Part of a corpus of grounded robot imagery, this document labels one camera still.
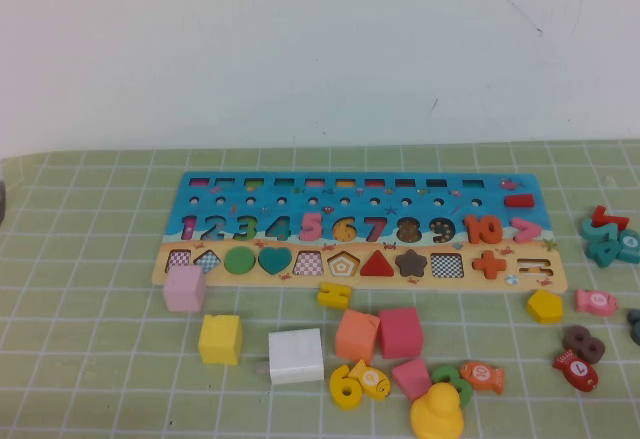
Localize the yellow number six piece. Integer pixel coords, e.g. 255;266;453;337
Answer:
328;362;364;411

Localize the pink number five piece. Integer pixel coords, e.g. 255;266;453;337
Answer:
299;212;325;242

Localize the blue and tan puzzle board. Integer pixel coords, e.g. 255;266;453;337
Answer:
151;171;570;294

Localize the teal heart piece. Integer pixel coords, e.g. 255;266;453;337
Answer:
257;246;293;276

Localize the red triangle piece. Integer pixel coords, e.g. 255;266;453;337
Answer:
358;249;394;278

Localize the yellow equals sign piece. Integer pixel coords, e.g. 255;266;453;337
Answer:
316;281;353;309

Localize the green circle piece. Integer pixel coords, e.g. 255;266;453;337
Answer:
223;246;257;275

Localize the brown star piece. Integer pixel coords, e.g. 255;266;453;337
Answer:
394;248;429;278

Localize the orange number ten piece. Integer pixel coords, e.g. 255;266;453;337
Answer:
462;214;504;245

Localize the orange plus sign piece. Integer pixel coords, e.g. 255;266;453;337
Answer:
471;249;508;280

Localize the yellow fish piece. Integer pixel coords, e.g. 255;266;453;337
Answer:
347;358;392;401

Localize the pink trapezoid piece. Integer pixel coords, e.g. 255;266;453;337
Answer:
391;357;434;403

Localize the green number three piece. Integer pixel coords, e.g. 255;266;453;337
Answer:
430;364;474;408

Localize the pink greater-than sign piece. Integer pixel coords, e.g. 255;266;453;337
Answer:
510;216;544;244

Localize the orange fish piece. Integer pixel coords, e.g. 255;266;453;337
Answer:
458;360;505;395

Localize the yellow pentagon piece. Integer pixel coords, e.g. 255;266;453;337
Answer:
525;288;565;324

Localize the teal number five piece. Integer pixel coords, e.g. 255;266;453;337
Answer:
579;216;621;245

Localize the teal number four piece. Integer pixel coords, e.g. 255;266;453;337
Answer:
585;236;626;266

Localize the red number seven piece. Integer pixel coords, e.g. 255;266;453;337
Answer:
591;204;630;233

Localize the pink fish piece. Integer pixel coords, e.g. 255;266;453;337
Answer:
573;287;619;317

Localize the brown number eight piece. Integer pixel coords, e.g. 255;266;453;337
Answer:
561;324;606;364

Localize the red fish piece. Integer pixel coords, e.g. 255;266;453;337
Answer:
551;348;600;393

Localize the teal fish piece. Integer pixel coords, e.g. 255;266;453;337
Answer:
617;228;640;264

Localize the orange cube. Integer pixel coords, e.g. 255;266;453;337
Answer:
334;308;381;365

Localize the crimson cube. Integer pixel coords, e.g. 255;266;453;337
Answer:
378;306;425;360

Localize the white charger plug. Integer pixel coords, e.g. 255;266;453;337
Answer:
255;327;325;386

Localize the light pink cube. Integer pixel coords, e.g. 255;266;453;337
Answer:
162;264;207;313

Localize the yellow cube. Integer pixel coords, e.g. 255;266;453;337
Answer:
197;313;244;365

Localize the yellow rubber duck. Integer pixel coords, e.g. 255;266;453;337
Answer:
409;382;465;439

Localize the green grid table mat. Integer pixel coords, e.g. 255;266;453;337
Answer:
0;139;640;439

